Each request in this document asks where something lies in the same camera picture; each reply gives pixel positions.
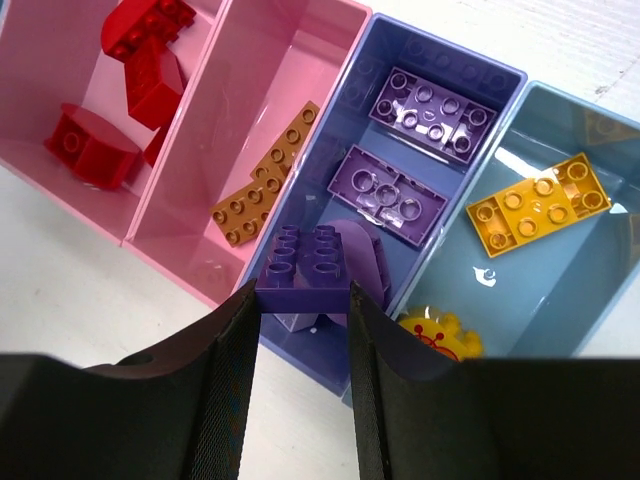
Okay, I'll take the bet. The purple arch lego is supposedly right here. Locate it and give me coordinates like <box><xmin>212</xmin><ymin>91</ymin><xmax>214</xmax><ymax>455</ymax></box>
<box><xmin>327</xmin><ymin>145</ymin><xmax>448</xmax><ymax>247</ymax></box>

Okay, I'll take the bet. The purple yellow round lego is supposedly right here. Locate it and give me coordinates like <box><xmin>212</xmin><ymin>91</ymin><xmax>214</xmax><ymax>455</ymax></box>
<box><xmin>275</xmin><ymin>219</ymin><xmax>391</xmax><ymax>332</ymax></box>

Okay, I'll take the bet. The red curved lego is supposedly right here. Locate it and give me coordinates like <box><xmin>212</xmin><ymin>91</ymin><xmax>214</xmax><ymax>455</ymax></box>
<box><xmin>124</xmin><ymin>36</ymin><xmax>184</xmax><ymax>130</ymax></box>

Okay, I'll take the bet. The lavender lego piece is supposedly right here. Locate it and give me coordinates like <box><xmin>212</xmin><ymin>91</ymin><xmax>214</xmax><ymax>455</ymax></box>
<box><xmin>369</xmin><ymin>67</ymin><xmax>497</xmax><ymax>165</ymax></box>

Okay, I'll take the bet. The dark purple lego plate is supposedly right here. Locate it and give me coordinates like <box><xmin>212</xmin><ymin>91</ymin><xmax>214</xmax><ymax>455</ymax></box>
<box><xmin>255</xmin><ymin>224</ymin><xmax>351</xmax><ymax>314</ymax></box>

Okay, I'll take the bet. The brown lego plate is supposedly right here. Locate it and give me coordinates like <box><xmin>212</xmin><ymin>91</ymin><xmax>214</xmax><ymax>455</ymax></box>
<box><xmin>210</xmin><ymin>101</ymin><xmax>319</xmax><ymax>248</ymax></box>

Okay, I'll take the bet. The light blue right bin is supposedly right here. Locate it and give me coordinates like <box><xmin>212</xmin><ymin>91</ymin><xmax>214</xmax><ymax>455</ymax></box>
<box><xmin>389</xmin><ymin>82</ymin><xmax>639</xmax><ymax>359</ymax></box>

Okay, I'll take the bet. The large pink bin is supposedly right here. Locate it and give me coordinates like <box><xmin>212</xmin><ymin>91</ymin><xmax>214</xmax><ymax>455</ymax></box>
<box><xmin>0</xmin><ymin>0</ymin><xmax>231</xmax><ymax>247</ymax></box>

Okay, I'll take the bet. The dark blue bin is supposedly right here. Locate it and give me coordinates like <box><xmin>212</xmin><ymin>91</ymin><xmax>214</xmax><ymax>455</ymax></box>
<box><xmin>244</xmin><ymin>14</ymin><xmax>527</xmax><ymax>395</ymax></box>

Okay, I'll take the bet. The yellow lego brick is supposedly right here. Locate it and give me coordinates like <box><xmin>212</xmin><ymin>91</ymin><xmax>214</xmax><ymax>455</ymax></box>
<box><xmin>466</xmin><ymin>153</ymin><xmax>612</xmax><ymax>258</ymax></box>

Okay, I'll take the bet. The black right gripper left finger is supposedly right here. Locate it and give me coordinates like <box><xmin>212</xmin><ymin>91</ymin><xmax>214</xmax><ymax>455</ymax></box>
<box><xmin>1</xmin><ymin>284</ymin><xmax>260</xmax><ymax>479</ymax></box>

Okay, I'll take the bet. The orange lego in bin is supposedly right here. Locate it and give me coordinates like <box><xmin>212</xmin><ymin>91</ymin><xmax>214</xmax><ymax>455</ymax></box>
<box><xmin>397</xmin><ymin>305</ymin><xmax>484</xmax><ymax>362</ymax></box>

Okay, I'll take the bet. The small pink bin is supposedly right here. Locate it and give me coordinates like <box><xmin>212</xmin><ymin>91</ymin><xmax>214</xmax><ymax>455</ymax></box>
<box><xmin>124</xmin><ymin>1</ymin><xmax>372</xmax><ymax>307</ymax></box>

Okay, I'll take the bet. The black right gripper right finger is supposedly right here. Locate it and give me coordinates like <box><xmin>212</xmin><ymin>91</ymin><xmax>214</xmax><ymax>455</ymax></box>
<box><xmin>348</xmin><ymin>285</ymin><xmax>639</xmax><ymax>479</ymax></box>

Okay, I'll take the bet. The red flower lego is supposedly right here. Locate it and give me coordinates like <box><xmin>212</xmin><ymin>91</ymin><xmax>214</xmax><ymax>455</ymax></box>
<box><xmin>44</xmin><ymin>103</ymin><xmax>141</xmax><ymax>189</ymax></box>

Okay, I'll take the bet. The red purple lego block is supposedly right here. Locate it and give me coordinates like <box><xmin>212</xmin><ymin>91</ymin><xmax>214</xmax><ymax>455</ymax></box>
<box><xmin>100</xmin><ymin>0</ymin><xmax>196</xmax><ymax>62</ymax></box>

